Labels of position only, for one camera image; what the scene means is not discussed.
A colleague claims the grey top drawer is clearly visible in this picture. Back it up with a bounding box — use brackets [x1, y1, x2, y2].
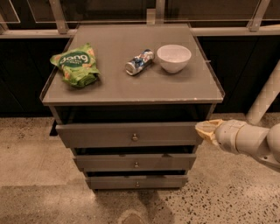
[56, 122, 202, 148]

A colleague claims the grey drawer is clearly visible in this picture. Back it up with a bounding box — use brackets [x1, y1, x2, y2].
[87, 175, 187, 190]
[74, 154, 196, 172]
[56, 122, 202, 148]

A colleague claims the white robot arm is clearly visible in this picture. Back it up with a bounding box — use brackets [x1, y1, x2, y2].
[195, 61, 280, 172]

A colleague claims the grey middle drawer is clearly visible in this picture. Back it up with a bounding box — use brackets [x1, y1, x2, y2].
[74, 154, 196, 172]

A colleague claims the grey bottom drawer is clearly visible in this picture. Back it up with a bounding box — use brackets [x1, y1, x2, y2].
[87, 175, 187, 190]

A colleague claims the grey drawer cabinet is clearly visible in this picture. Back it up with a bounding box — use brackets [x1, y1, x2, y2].
[41, 24, 224, 180]

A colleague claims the white bowl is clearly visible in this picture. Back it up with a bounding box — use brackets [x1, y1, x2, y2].
[157, 45, 192, 74]

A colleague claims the blue white soda can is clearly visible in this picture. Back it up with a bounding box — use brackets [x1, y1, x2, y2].
[125, 49, 155, 75]

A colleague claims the green chip bag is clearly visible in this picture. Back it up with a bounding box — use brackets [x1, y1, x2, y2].
[50, 43, 100, 88]

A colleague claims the metal railing frame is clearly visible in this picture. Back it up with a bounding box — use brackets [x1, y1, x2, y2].
[0, 0, 280, 39]

